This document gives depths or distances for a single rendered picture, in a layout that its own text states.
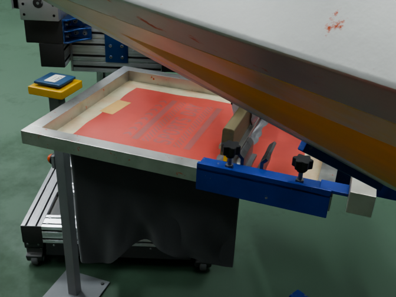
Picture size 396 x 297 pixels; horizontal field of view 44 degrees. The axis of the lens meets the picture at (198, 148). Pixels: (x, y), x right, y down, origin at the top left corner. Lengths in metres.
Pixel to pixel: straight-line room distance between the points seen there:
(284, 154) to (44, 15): 1.00
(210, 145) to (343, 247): 1.44
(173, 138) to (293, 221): 1.49
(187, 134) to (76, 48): 0.77
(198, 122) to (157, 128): 0.13
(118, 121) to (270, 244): 1.33
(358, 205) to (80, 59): 1.31
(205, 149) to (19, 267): 1.37
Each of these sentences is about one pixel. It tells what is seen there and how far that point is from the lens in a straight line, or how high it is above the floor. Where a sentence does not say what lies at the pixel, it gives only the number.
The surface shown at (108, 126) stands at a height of 0.95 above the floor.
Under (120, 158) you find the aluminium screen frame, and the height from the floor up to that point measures 0.97.
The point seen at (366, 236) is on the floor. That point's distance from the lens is 2.76.
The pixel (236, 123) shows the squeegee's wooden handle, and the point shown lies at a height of 1.05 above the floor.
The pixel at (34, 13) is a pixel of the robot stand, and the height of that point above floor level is 1.15.
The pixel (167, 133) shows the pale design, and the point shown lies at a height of 0.95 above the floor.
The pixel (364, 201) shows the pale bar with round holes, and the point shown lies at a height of 1.02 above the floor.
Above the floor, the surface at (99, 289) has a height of 0.01.
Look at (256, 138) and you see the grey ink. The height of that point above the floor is 0.96.
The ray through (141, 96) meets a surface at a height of 0.95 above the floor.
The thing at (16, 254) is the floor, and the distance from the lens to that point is 2.52.
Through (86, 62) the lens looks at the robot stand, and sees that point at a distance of 2.01.
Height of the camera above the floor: 1.56
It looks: 28 degrees down
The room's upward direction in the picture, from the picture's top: 3 degrees clockwise
